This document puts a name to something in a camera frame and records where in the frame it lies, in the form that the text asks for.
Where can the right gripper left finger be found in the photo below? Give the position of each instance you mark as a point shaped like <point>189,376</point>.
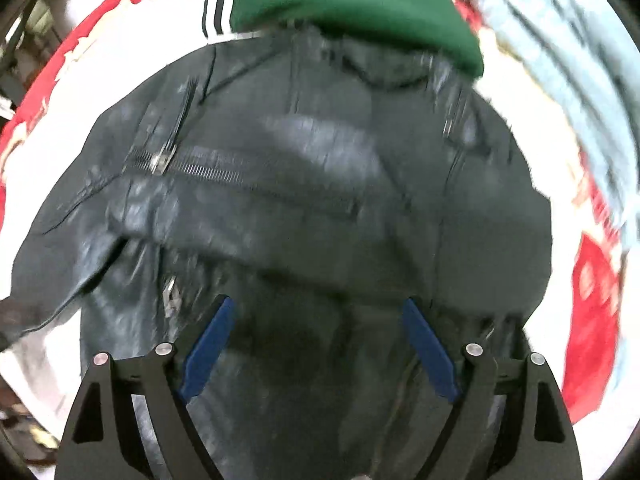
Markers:
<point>101,438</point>

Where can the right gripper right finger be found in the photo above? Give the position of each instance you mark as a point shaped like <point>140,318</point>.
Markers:
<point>507,419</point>

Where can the black leather jacket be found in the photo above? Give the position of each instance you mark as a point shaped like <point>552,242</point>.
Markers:
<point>319,181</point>

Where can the white floral bed sheet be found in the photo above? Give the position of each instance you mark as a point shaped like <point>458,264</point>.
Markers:
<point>604,442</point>

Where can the red floral fleece blanket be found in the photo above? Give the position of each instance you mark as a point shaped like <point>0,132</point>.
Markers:
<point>117,45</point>

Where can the green striped sweater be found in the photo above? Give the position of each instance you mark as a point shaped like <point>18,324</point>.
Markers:
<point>432,25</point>

